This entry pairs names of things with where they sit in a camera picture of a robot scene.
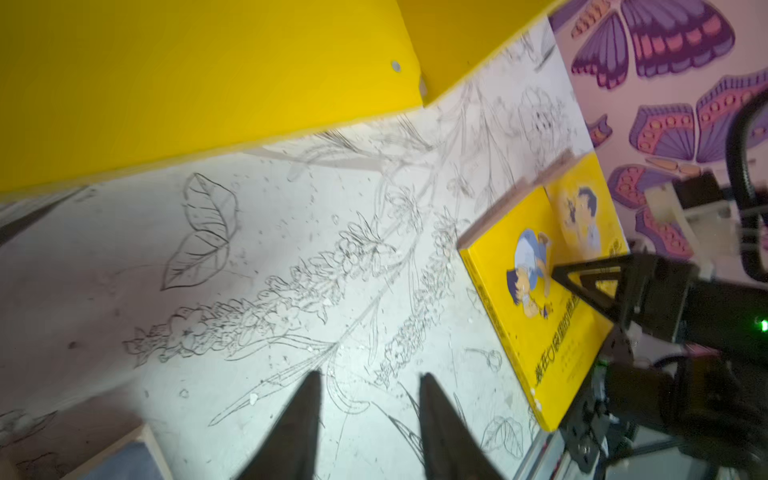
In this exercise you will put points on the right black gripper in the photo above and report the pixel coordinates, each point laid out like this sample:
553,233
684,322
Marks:
670,302

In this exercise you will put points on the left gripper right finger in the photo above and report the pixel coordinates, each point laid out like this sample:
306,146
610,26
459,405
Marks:
449,450

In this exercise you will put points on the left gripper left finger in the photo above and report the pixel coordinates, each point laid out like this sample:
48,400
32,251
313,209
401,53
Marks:
290,448

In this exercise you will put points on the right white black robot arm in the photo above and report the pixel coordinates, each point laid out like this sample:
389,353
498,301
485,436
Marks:
685,365

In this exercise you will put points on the yellow cartoon book right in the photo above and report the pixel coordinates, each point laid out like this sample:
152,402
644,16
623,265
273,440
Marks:
583,206

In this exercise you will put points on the yellow cartoon book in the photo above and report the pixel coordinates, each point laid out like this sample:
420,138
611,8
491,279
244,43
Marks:
550,336
583,206

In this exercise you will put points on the yellow cartoon book left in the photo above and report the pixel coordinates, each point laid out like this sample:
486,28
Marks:
550,336

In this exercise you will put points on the navy book yellow label top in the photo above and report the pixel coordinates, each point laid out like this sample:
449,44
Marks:
137,455

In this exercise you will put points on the yellow wooden bookshelf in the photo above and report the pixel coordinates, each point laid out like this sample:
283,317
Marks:
91,90

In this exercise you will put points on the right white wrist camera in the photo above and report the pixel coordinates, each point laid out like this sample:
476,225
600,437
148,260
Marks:
698,206

